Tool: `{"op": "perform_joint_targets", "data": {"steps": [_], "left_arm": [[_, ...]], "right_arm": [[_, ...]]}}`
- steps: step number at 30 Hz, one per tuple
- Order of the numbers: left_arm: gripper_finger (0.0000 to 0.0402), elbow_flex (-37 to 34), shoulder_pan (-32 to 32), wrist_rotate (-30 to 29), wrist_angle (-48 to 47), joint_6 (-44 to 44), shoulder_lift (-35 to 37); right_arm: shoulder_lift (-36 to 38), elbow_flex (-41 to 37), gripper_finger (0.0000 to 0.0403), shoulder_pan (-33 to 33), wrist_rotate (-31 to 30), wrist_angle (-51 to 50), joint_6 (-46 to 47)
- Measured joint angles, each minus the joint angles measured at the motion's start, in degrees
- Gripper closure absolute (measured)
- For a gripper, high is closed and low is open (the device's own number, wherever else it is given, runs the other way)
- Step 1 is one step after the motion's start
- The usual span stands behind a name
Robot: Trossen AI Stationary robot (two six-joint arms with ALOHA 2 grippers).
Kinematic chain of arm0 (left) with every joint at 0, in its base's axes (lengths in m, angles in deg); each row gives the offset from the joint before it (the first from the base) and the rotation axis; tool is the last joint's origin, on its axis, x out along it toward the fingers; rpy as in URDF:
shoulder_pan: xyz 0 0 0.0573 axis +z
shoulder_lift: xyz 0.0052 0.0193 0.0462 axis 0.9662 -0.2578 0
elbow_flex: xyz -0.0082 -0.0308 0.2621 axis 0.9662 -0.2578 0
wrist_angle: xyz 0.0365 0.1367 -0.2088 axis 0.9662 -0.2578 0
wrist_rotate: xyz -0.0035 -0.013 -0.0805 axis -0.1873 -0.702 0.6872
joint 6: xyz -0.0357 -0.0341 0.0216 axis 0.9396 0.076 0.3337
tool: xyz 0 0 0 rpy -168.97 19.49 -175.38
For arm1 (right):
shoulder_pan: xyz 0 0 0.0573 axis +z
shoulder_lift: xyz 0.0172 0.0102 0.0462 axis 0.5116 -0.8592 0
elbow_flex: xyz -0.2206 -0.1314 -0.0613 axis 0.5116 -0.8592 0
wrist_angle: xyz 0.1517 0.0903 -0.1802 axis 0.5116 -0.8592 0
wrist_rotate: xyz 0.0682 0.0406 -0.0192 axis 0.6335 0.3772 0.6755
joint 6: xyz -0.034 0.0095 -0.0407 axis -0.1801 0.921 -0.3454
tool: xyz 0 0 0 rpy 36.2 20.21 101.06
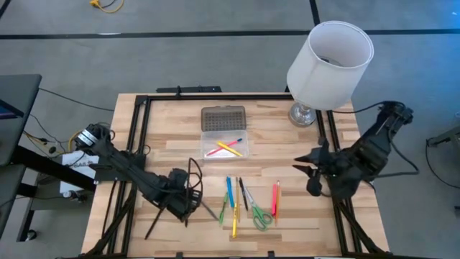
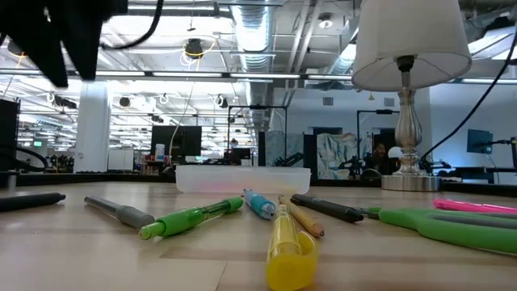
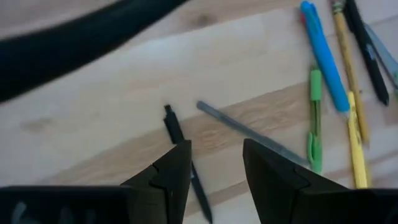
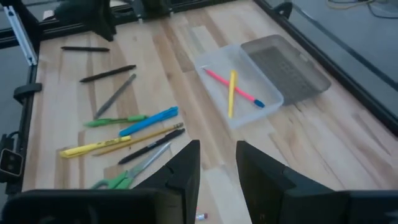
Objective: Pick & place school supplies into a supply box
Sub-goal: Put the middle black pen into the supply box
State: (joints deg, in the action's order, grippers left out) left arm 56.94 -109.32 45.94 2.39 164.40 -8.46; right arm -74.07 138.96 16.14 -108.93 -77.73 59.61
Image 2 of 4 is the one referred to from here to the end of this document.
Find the long ceiling light bar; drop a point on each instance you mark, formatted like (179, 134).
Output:
(186, 74)

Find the white canister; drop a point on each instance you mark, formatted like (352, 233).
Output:
(160, 152)

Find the green scissors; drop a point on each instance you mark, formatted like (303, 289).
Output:
(444, 232)

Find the white shade table lamp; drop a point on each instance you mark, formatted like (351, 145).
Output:
(383, 48)

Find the grey pen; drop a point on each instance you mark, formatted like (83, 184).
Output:
(129, 216)

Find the black pen with clip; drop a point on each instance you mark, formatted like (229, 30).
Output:
(327, 208)

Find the white square pillar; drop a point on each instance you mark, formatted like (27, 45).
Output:
(93, 129)

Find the green mechanical pencil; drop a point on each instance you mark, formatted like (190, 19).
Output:
(182, 220)

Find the printed curtain panel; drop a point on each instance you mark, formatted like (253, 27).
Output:
(278, 147)
(335, 153)

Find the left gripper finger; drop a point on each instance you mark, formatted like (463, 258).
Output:
(85, 44)
(48, 52)

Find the wall mounted screen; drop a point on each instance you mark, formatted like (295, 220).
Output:
(480, 141)

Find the black aluminium table frame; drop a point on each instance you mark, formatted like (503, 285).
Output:
(101, 179)

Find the clear plastic supply box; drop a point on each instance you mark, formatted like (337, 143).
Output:
(242, 178)

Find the white cabinet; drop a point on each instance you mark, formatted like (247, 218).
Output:
(121, 159)

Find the person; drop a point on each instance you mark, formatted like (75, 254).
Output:
(379, 155)

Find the natural wood pencil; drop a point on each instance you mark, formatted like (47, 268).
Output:
(307, 220)

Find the pink highlighter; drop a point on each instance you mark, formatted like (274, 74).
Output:
(472, 206)

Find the black frame stand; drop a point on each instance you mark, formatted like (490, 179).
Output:
(258, 107)
(377, 111)

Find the silver ventilation duct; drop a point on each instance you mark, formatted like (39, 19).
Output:
(253, 36)

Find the black computer monitor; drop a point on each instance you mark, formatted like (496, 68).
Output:
(177, 141)

